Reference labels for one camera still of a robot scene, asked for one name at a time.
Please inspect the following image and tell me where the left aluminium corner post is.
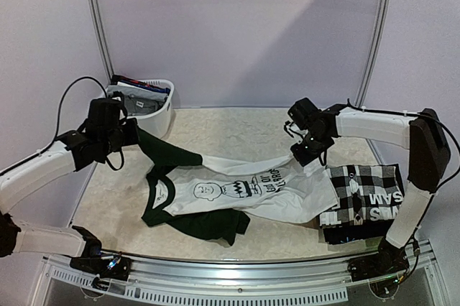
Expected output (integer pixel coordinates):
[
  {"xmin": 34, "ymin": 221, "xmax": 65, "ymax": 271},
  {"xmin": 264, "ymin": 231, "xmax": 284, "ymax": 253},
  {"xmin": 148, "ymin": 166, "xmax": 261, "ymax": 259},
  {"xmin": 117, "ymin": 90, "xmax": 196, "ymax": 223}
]
[{"xmin": 88, "ymin": 0, "xmax": 114, "ymax": 83}]

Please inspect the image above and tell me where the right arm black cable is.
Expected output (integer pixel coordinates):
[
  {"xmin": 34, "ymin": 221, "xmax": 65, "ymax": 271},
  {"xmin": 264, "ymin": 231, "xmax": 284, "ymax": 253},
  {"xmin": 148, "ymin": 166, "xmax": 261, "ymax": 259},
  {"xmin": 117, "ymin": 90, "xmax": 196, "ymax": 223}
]
[{"xmin": 344, "ymin": 97, "xmax": 460, "ymax": 192}]

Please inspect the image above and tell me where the folded black garment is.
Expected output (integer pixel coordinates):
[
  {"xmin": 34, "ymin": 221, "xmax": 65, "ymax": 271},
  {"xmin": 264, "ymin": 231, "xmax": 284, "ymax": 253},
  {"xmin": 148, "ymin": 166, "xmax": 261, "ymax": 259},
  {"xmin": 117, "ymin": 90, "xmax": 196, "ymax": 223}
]
[{"xmin": 321, "ymin": 164, "xmax": 407, "ymax": 248}]

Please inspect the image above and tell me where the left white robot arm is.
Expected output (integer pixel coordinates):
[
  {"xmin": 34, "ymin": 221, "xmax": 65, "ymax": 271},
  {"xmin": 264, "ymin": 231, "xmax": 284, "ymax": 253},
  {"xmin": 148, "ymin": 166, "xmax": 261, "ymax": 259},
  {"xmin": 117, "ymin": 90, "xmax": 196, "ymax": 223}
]
[{"xmin": 1, "ymin": 97, "xmax": 139, "ymax": 273}]

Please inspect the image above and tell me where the white laundry basket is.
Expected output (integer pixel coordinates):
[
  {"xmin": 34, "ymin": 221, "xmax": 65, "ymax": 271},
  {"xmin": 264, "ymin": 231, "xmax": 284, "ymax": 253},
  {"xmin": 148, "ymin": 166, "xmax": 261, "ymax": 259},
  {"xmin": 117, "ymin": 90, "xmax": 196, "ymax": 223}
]
[{"xmin": 115, "ymin": 79, "xmax": 175, "ymax": 138}]

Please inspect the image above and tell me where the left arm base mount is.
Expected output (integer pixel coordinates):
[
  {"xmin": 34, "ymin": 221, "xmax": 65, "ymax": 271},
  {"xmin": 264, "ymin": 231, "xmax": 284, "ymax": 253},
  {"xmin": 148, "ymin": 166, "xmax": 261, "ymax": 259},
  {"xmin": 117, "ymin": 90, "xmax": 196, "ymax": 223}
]
[{"xmin": 70, "ymin": 226, "xmax": 132, "ymax": 282}]

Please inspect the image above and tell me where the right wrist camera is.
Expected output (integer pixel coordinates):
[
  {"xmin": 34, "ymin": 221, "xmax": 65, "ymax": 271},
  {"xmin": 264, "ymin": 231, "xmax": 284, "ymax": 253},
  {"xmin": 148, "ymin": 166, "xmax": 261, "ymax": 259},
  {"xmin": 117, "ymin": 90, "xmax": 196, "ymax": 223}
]
[{"xmin": 283, "ymin": 121, "xmax": 304, "ymax": 140}]

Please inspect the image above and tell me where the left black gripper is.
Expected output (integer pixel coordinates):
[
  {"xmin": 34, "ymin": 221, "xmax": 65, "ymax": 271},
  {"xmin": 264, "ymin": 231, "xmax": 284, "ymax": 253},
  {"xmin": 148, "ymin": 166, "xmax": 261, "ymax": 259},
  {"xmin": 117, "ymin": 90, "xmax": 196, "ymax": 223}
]
[{"xmin": 102, "ymin": 116, "xmax": 141, "ymax": 157}]

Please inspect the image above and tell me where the white cloth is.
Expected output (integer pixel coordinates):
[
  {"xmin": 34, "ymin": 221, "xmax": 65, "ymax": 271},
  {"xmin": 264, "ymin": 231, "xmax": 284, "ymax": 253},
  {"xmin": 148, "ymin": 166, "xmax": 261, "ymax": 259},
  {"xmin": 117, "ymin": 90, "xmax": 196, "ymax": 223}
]
[{"xmin": 139, "ymin": 130, "xmax": 339, "ymax": 246}]

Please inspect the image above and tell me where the aluminium front rail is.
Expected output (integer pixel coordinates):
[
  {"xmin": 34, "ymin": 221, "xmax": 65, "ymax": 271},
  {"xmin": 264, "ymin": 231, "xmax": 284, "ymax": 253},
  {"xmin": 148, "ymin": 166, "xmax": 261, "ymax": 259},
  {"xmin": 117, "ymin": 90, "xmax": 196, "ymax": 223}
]
[{"xmin": 31, "ymin": 240, "xmax": 454, "ymax": 305}]

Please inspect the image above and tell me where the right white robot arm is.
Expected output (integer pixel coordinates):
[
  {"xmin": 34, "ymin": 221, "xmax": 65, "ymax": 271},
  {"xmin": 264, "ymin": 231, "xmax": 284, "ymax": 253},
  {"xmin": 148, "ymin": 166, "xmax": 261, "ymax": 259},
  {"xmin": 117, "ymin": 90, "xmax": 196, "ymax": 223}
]
[{"xmin": 287, "ymin": 98, "xmax": 457, "ymax": 274}]

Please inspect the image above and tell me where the grey cloth in basket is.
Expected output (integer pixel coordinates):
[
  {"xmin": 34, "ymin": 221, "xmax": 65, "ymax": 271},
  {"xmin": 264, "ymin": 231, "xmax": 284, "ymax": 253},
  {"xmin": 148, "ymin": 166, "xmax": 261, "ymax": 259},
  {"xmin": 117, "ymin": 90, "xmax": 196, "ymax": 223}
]
[{"xmin": 106, "ymin": 85, "xmax": 168, "ymax": 116}]

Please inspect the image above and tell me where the dark striped cloth in basket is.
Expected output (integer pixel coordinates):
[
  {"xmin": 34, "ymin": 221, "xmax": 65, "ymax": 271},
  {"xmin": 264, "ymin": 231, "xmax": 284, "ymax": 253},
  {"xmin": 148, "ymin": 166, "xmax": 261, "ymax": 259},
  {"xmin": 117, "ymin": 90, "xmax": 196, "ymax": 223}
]
[{"xmin": 110, "ymin": 75, "xmax": 171, "ymax": 94}]

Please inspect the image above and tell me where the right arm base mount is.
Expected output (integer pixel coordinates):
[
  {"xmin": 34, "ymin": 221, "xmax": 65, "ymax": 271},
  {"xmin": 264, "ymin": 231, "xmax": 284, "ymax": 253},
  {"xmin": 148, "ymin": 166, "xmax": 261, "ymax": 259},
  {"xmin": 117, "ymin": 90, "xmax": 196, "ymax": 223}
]
[{"xmin": 347, "ymin": 238, "xmax": 420, "ymax": 284}]

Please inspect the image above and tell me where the aluminium corner post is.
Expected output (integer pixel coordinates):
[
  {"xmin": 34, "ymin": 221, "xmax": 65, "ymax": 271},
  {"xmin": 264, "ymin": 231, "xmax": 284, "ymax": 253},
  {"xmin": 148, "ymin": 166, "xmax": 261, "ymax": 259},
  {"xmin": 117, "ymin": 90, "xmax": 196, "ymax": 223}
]
[
  {"xmin": 88, "ymin": 0, "xmax": 114, "ymax": 83},
  {"xmin": 352, "ymin": 0, "xmax": 396, "ymax": 115}
]

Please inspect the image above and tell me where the right aluminium corner post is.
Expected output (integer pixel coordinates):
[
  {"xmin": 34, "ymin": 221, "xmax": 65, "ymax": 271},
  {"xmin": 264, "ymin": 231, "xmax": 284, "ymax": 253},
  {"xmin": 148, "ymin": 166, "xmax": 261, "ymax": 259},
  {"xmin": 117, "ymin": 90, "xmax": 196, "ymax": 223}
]
[{"xmin": 352, "ymin": 0, "xmax": 396, "ymax": 115}]

